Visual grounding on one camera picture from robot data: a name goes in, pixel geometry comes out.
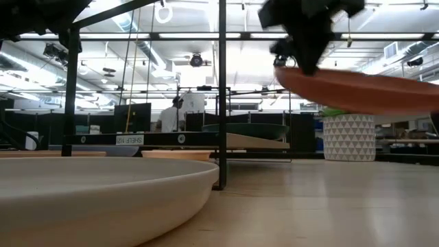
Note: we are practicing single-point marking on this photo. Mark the light peach plate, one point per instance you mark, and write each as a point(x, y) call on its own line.
point(176, 155)

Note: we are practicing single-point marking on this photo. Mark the large white plate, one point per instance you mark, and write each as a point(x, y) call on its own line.
point(85, 199)

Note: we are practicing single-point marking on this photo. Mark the black computer monitor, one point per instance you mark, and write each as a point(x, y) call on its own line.
point(137, 118)

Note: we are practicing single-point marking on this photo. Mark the orange plate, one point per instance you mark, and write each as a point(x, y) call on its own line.
point(360, 92)

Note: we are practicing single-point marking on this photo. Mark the black overhead frame beam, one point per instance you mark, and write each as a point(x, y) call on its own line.
point(137, 35)

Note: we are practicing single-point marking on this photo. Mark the tan plate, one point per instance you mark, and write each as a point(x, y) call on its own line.
point(51, 154)

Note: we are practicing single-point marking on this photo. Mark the green plant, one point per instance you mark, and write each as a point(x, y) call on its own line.
point(332, 112)

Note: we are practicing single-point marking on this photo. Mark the black ceiling light cluster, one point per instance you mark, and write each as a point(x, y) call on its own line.
point(55, 53)

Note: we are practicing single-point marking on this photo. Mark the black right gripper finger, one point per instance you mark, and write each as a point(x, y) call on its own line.
point(312, 55)

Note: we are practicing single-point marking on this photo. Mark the white ceiling air vent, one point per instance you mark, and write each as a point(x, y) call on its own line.
point(391, 50)

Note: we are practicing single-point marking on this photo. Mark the dark green plate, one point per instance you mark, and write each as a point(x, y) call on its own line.
point(247, 130)

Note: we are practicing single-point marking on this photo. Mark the round black ceiling spotlight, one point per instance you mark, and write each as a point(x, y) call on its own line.
point(196, 60)

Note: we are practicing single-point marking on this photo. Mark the white cup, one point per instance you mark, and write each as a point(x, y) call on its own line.
point(32, 140)

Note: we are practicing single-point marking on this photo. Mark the person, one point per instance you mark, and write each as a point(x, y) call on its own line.
point(170, 118)

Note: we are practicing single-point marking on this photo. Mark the black metal shelf rack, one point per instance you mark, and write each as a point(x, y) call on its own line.
point(222, 103)

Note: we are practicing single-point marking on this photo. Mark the white shelf label sticker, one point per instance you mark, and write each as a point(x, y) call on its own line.
point(129, 139)

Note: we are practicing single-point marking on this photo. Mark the white triangle pattern planter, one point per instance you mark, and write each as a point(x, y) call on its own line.
point(349, 137)

